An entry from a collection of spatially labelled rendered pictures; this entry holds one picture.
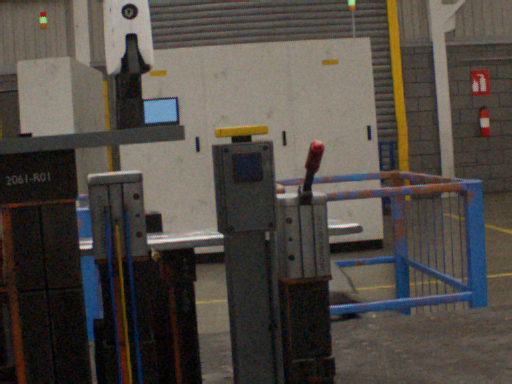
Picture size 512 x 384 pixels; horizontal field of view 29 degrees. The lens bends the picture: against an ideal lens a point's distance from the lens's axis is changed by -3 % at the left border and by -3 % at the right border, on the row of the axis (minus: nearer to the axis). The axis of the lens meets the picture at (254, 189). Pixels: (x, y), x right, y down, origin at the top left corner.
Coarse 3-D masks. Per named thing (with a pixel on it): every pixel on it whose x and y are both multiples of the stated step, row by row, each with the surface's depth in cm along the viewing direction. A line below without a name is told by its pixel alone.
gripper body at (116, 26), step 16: (96, 0) 126; (112, 0) 121; (128, 0) 121; (144, 0) 122; (112, 16) 121; (128, 16) 122; (144, 16) 122; (112, 32) 121; (128, 32) 121; (144, 32) 121; (112, 48) 122; (144, 48) 121; (112, 64) 123; (144, 64) 123
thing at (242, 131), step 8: (224, 128) 125; (232, 128) 125; (240, 128) 125; (248, 128) 125; (256, 128) 125; (264, 128) 126; (216, 136) 129; (224, 136) 125; (232, 136) 126; (240, 136) 127; (248, 136) 127
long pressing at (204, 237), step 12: (204, 228) 169; (216, 228) 168; (336, 228) 155; (348, 228) 156; (360, 228) 157; (84, 240) 162; (156, 240) 152; (168, 240) 152; (180, 240) 152; (192, 240) 152; (204, 240) 152; (216, 240) 153; (84, 252) 150
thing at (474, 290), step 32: (320, 192) 337; (352, 192) 336; (384, 192) 337; (416, 192) 338; (480, 192) 340; (480, 224) 341; (384, 256) 458; (480, 256) 341; (352, 288) 368; (480, 288) 342
